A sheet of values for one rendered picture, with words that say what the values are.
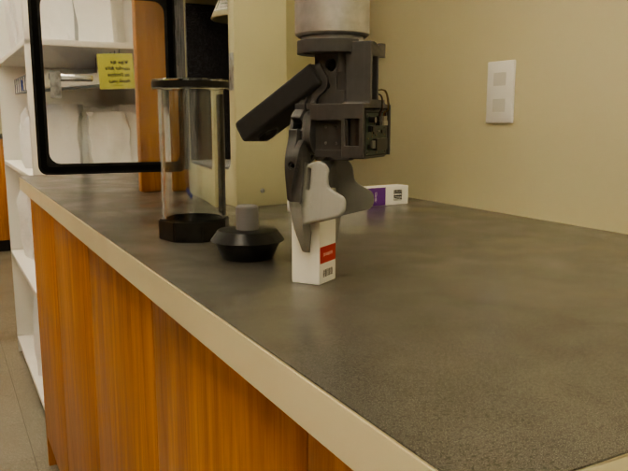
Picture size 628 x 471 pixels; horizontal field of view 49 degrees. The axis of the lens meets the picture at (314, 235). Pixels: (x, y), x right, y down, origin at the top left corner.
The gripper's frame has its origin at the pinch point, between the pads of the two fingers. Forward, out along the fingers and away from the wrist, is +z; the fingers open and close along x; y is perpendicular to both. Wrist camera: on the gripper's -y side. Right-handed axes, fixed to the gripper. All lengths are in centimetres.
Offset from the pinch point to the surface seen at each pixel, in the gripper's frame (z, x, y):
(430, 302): 4.9, -2.8, 14.1
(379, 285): 4.9, 1.1, 7.2
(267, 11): -32, 53, -39
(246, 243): 2.3, 3.4, -11.0
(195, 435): 24.0, -4.4, -13.2
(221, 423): 19.0, -9.1, -6.1
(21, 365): 99, 139, -225
